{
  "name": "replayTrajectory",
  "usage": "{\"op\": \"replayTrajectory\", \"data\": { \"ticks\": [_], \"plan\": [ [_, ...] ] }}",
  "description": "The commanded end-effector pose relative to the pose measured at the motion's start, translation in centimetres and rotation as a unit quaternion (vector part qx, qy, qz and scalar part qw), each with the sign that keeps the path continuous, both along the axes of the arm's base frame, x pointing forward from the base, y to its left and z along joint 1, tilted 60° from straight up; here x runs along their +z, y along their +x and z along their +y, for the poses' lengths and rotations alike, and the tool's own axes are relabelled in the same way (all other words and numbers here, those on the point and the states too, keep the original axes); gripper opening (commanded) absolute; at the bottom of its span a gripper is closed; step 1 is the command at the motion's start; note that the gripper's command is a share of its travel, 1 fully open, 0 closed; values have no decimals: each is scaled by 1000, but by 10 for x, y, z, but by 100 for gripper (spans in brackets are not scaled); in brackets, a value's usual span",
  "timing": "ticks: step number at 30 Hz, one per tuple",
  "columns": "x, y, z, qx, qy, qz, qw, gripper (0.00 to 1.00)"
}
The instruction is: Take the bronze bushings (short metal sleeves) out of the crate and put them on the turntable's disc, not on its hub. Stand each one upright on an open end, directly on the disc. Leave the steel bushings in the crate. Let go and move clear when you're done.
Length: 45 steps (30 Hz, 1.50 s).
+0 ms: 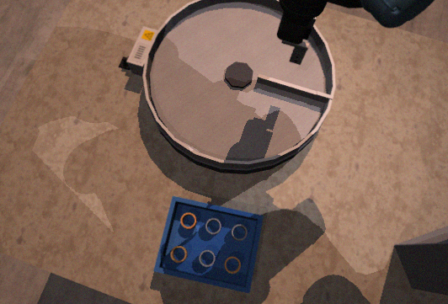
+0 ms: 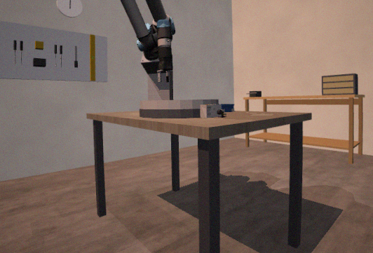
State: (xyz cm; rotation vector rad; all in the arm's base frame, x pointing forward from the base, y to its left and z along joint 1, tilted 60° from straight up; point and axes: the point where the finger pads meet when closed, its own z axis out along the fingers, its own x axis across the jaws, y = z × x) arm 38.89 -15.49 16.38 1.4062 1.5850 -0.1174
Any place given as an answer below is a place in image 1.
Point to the blue crate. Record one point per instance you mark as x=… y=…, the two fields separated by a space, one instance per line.
x=223 y=245

